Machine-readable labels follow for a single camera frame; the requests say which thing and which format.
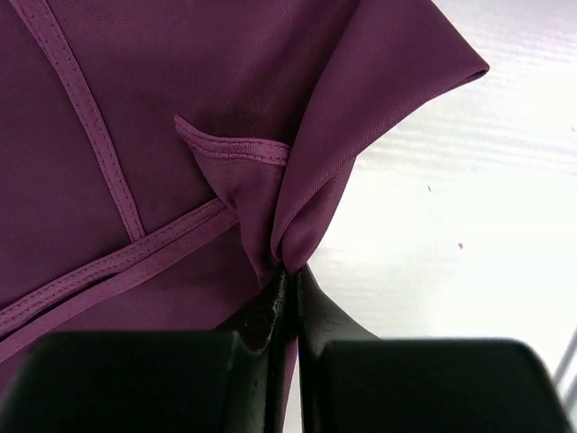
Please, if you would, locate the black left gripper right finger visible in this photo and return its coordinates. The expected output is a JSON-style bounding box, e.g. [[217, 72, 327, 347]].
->
[[295, 268, 572, 433]]

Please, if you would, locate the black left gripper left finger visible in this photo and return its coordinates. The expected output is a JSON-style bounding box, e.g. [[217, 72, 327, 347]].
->
[[1, 270, 289, 432]]

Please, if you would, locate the purple cloth napkin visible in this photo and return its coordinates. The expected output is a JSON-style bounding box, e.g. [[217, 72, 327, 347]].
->
[[0, 0, 490, 389]]

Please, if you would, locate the aluminium left frame post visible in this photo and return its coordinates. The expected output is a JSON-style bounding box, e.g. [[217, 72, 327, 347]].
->
[[553, 330, 576, 392]]

